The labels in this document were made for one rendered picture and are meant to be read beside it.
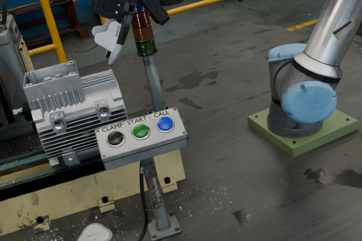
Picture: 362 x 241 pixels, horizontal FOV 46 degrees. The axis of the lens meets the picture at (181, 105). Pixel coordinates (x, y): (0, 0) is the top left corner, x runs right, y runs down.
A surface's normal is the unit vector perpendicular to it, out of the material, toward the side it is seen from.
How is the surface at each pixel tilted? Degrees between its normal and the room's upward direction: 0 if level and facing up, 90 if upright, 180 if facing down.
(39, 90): 90
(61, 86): 90
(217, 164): 0
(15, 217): 90
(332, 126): 0
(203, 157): 0
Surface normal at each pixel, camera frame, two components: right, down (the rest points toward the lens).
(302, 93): -0.04, 0.57
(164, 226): 0.26, 0.40
